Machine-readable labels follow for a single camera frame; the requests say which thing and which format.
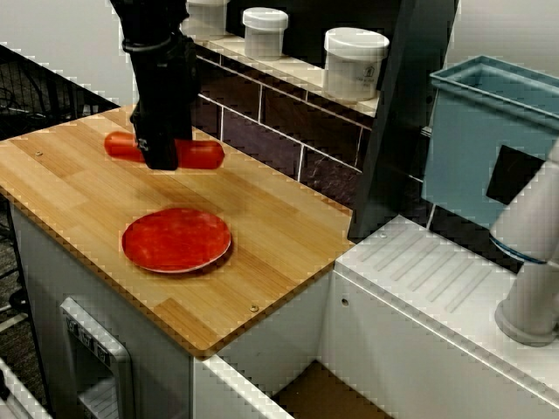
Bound black wire rack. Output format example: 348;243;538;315
0;43;120;141

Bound black upright frame post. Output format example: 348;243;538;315
350;0;460;239

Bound dark tile backsplash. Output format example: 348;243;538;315
191;47;376;210

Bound white toy kitchen cabinet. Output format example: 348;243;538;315
5;191;559;419

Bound large white labelled jar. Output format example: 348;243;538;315
322;26;390;104

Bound wooden countertop board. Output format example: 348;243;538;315
0;103;355;359

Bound white toy faucet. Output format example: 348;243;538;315
487;138;559;347

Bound black square sticker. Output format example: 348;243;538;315
485;144;548;206

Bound teal plastic bin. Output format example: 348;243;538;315
420;54;559;230

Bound small white lidded jar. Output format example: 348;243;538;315
241;6;290;62

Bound red toy sausage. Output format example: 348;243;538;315
103;130;226;171

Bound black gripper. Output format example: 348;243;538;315
121;31;199;172

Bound grey oven control panel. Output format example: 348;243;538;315
59;296;134;419

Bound red round plate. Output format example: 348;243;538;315
121;207;232;275

